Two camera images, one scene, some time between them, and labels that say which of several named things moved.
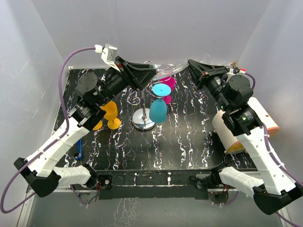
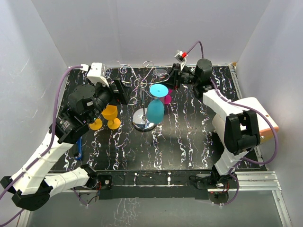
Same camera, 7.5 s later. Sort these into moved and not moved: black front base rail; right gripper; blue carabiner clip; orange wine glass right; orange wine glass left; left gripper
Moved: left gripper; right gripper
Not moved: blue carabiner clip; orange wine glass left; black front base rail; orange wine glass right
